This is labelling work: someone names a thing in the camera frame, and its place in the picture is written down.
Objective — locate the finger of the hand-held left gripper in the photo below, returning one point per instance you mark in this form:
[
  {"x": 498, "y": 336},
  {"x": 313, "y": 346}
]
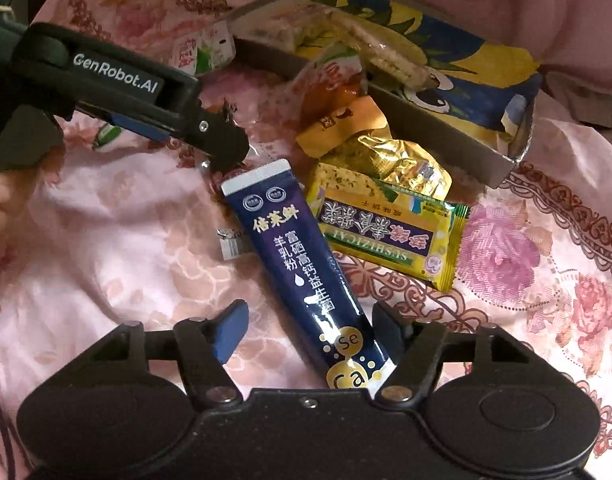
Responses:
[{"x": 218, "y": 142}]

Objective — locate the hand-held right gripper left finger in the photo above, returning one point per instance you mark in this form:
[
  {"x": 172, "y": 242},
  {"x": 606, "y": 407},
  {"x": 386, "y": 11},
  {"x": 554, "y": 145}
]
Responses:
[{"x": 231, "y": 330}]

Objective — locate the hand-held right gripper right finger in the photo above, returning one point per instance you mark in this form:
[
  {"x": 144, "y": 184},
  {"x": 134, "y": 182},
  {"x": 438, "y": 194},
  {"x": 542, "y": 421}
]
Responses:
[{"x": 392, "y": 335}]

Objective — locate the yellow biscuit packet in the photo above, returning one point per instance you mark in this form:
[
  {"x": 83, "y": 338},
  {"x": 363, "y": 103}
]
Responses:
[{"x": 386, "y": 232}]

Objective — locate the dark blue stick sachet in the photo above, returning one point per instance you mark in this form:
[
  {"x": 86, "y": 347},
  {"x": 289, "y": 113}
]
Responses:
[{"x": 286, "y": 240}]

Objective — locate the clear packet with orange snack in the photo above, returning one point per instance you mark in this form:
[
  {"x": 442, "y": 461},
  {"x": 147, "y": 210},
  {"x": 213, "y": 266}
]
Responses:
[{"x": 331, "y": 85}]

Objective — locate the gold foil snack packet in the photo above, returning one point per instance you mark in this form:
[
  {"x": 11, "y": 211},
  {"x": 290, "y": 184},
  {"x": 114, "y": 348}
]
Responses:
[{"x": 401, "y": 155}]

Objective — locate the blue and yellow cardboard box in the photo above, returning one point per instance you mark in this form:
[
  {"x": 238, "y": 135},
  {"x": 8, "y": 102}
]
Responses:
[{"x": 466, "y": 110}]

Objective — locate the person's left hand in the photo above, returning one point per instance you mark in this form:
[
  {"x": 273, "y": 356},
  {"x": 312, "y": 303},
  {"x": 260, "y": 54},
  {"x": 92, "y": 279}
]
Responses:
[{"x": 1, "y": 200}]

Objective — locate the small clear wrapper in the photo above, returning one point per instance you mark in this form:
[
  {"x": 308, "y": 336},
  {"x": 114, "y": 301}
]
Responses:
[{"x": 230, "y": 246}]

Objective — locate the long rice cracker packet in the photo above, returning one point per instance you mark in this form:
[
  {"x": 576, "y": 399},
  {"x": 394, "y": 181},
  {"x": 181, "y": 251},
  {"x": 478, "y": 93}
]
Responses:
[{"x": 386, "y": 52}]

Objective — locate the pink curtain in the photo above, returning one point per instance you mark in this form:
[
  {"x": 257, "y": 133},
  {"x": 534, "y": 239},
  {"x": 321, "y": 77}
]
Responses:
[{"x": 576, "y": 20}]

